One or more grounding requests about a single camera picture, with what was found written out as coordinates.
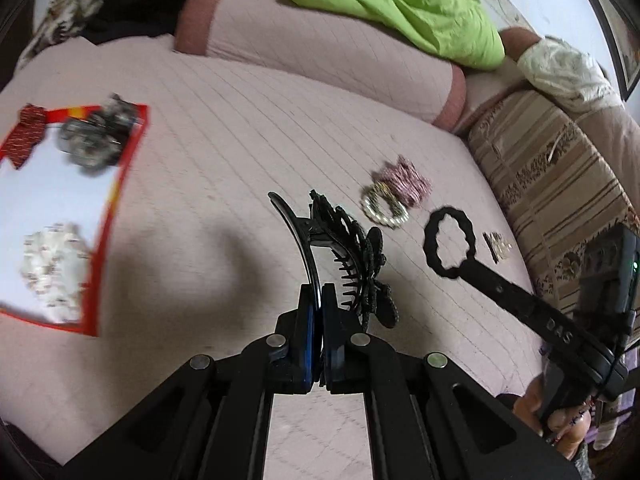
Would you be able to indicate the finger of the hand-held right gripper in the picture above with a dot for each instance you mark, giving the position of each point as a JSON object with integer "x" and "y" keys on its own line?
{"x": 525, "y": 310}

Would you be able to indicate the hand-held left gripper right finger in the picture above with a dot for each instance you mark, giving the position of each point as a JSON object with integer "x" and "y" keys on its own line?
{"x": 331, "y": 345}

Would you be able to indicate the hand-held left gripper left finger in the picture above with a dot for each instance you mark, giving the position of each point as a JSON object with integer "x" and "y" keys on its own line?
{"x": 305, "y": 345}

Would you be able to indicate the black hair claw clip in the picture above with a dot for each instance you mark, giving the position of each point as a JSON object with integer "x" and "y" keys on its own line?
{"x": 350, "y": 240}

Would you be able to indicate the pink plaid scrunchie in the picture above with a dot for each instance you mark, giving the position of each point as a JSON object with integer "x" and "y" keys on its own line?
{"x": 407, "y": 182}

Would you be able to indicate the red cardboard box tray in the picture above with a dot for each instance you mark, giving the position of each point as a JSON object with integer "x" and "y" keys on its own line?
{"x": 50, "y": 200}

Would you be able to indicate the person's right hand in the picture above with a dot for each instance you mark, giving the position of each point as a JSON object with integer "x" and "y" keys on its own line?
{"x": 535, "y": 400}

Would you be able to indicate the small gold hair clip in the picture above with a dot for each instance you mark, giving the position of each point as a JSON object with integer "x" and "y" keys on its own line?
{"x": 497, "y": 247}

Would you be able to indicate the striped beige cushion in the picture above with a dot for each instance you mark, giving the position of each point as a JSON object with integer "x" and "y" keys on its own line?
{"x": 550, "y": 170}

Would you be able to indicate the pink quilted bed cover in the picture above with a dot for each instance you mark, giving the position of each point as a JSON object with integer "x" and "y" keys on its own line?
{"x": 225, "y": 135}

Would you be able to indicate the white dotted scrunchie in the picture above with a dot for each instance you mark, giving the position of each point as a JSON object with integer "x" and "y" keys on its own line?
{"x": 50, "y": 265}

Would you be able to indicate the grey sheer scrunchie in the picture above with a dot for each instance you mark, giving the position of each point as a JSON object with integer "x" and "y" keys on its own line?
{"x": 90, "y": 140}

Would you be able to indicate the green cloth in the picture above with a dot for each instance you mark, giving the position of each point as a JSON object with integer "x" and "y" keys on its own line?
{"x": 400, "y": 0}

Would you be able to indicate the red dotted scrunchie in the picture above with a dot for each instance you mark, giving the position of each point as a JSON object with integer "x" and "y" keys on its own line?
{"x": 27, "y": 135}

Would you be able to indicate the black cloth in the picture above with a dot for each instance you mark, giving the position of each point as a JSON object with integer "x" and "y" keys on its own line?
{"x": 150, "y": 5}

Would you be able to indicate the leaf-patterned scarf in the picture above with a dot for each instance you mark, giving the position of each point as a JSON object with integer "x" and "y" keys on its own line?
{"x": 65, "y": 15}

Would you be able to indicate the dark wooden frame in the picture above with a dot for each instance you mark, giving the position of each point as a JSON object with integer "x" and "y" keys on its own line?
{"x": 612, "y": 25}

